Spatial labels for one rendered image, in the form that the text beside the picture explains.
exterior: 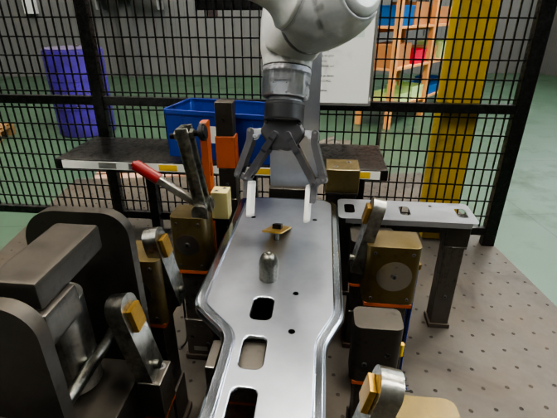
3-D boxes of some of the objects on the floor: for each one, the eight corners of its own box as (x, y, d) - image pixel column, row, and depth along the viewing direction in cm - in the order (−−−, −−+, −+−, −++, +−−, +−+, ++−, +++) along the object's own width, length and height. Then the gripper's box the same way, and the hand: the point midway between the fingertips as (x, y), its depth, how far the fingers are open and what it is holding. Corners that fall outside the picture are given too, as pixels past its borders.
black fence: (466, 409, 160) (603, -66, 92) (-6, 367, 178) (-177, -54, 111) (456, 380, 172) (569, -57, 105) (16, 344, 191) (-126, -47, 124)
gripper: (219, 95, 76) (214, 216, 78) (345, 98, 70) (335, 227, 72) (234, 102, 83) (229, 211, 86) (349, 104, 77) (340, 222, 80)
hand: (278, 209), depth 79 cm, fingers open, 11 cm apart
